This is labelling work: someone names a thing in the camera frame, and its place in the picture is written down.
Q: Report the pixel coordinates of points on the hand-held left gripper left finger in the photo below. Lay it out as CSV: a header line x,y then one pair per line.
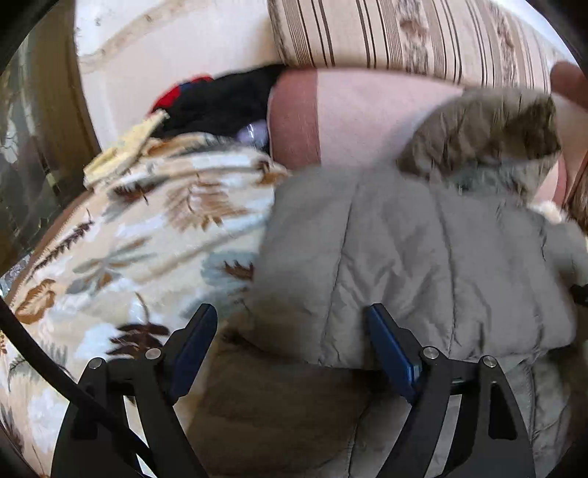
x,y
197,342

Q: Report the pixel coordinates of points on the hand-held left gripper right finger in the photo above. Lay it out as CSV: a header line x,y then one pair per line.
x,y
388,344

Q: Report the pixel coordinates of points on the grey quilted fur-hood jacket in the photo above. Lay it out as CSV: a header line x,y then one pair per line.
x,y
390,253

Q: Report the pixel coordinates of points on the leaf-print fleece blanket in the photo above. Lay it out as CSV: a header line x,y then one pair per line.
x,y
138,239

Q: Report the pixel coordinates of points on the pale yellow cloth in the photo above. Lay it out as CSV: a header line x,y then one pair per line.
x,y
124,147

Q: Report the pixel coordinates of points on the black and red clothing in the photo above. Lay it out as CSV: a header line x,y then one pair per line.
x,y
220,103

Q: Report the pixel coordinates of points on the wooden glass-door cabinet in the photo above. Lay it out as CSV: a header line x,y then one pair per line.
x,y
41,151

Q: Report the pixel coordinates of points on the striped beige sofa cushion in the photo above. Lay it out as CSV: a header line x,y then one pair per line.
x,y
413,32

